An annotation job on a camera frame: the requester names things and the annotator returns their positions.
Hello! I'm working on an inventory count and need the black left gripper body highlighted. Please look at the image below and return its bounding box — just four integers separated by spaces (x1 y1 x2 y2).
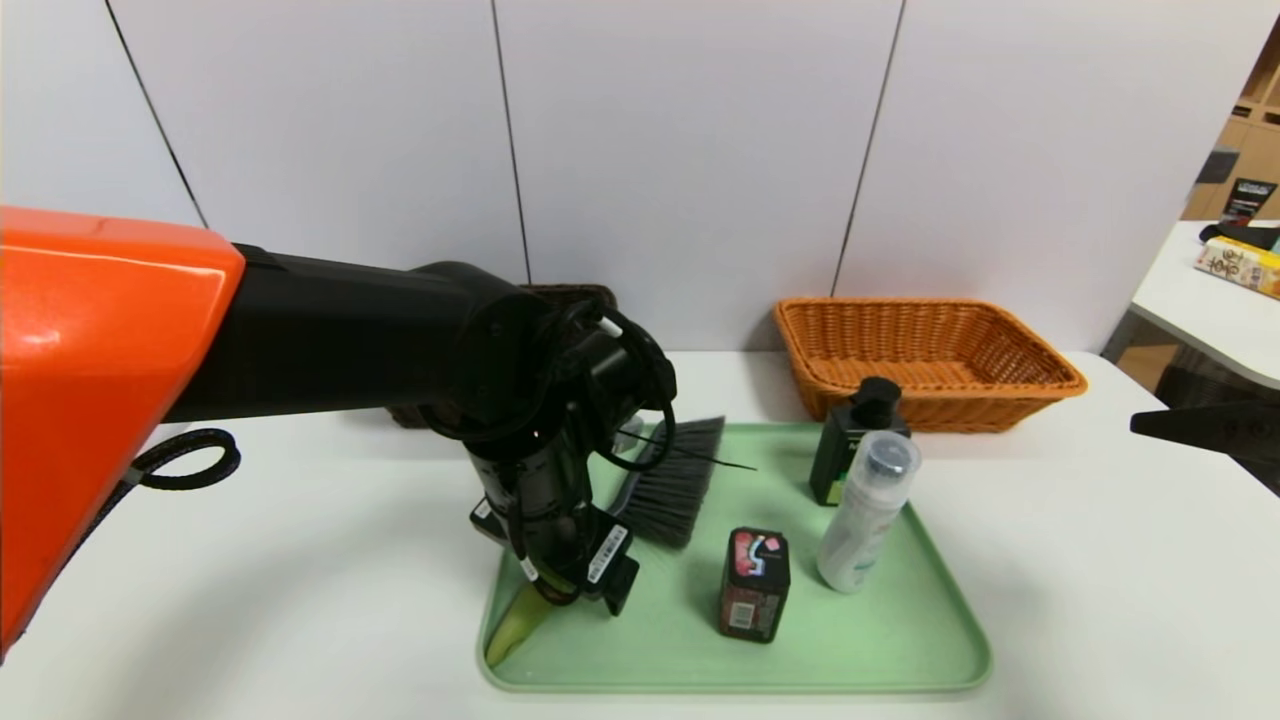
469 451 633 601

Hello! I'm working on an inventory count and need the grey brush with green handle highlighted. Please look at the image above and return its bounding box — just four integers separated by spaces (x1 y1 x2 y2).
485 416 726 666

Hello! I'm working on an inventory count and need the small black red box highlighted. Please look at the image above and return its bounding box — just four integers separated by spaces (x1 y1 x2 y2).
718 526 791 643

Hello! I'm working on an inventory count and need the dark brown wicker basket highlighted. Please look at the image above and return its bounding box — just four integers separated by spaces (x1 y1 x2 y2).
388 283 619 429

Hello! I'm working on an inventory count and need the orange wicker basket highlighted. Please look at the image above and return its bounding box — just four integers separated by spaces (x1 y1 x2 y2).
773 297 1088 434

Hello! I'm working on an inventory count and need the light green plastic tray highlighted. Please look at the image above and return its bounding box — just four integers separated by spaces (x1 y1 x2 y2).
478 422 991 693

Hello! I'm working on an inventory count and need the white bottle with clear cap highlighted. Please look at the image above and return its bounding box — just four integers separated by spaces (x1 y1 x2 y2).
815 430 921 593

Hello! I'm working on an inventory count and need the dark green pump bottle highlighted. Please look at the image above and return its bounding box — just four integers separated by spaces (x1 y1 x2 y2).
808 377 911 507

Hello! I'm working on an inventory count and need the dark storage bin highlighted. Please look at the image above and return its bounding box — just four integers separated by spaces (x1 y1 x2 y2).
1155 350 1280 496

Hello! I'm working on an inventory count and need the white side table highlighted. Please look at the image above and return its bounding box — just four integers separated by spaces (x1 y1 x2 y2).
1100 222 1280 393

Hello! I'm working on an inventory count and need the yellow printed box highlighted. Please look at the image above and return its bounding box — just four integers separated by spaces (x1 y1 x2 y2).
1192 238 1280 303

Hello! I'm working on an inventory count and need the flat black object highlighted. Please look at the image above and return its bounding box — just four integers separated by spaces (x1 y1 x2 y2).
1197 225 1280 253

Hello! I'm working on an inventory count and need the small black sign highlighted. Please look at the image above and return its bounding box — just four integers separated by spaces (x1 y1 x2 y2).
1222 180 1276 226

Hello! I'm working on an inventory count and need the wooden shelf unit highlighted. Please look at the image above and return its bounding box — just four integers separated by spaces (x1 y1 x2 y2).
1180 20 1280 226

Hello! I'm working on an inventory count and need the smooth black left arm cable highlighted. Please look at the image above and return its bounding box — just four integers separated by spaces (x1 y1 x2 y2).
555 300 678 473

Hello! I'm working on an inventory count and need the black braided cable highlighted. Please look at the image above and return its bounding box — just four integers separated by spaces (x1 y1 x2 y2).
85 428 241 541

